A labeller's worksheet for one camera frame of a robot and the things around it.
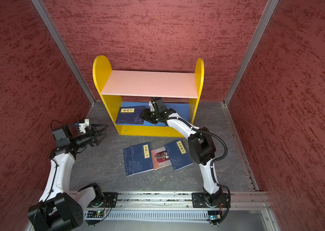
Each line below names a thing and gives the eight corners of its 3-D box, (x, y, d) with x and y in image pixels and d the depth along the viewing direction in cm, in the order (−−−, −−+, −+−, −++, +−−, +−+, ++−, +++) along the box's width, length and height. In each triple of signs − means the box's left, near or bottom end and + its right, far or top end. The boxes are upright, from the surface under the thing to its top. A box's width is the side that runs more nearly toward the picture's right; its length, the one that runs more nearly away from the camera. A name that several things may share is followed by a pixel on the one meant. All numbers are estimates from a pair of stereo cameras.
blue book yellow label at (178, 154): (174, 171, 86) (174, 169, 85) (164, 145, 97) (164, 144, 96) (193, 163, 89) (193, 162, 88) (181, 140, 100) (181, 138, 99)
